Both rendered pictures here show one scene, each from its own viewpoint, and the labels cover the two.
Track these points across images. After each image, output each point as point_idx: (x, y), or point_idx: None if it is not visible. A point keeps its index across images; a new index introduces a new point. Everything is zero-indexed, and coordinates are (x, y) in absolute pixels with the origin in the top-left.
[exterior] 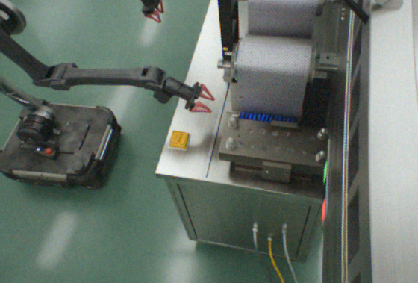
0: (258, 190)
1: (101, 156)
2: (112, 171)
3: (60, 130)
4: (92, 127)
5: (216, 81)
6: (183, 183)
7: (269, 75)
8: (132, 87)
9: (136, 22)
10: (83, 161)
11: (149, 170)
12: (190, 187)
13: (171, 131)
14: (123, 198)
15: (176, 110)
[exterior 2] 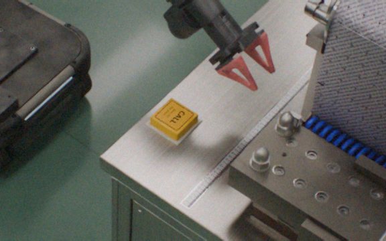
0: None
1: (28, 115)
2: (35, 157)
3: None
4: (39, 56)
5: (300, 53)
6: (143, 202)
7: None
8: (151, 25)
9: None
10: None
11: (103, 189)
12: (151, 218)
13: (167, 100)
14: (30, 215)
15: (196, 69)
